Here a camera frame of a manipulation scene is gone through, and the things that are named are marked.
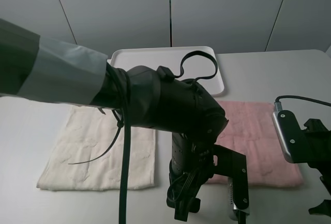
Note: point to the pink towel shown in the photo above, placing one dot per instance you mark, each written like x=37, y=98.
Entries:
x=250, y=131

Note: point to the cream white towel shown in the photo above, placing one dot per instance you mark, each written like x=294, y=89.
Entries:
x=89, y=150

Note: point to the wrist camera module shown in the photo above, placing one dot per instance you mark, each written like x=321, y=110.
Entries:
x=232, y=165
x=293, y=141

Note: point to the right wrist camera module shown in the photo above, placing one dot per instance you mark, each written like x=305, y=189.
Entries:
x=293, y=141

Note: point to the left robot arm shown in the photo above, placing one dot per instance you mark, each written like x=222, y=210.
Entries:
x=52, y=71

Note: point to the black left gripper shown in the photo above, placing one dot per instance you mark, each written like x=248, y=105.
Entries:
x=191, y=165

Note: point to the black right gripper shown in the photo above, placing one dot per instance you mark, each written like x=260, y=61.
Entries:
x=318, y=137

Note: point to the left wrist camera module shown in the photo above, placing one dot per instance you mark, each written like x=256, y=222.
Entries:
x=232, y=165

